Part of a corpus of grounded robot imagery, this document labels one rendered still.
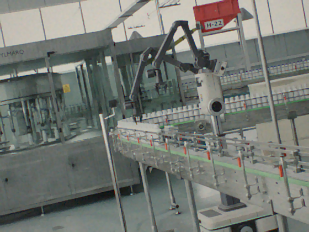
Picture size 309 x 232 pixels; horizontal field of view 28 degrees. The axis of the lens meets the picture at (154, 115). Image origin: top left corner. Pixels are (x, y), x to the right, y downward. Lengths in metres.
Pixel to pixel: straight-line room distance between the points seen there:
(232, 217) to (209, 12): 7.18
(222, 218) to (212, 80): 1.19
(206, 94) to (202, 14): 6.72
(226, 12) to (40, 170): 5.30
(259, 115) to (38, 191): 3.27
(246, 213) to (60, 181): 3.75
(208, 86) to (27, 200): 3.94
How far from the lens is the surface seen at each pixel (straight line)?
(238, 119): 6.99
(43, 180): 8.54
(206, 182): 3.72
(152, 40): 10.71
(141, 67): 5.54
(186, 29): 5.21
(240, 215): 5.39
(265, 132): 9.31
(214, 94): 5.40
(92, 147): 8.56
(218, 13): 12.02
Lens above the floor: 1.49
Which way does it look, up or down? 3 degrees down
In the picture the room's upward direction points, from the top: 11 degrees counter-clockwise
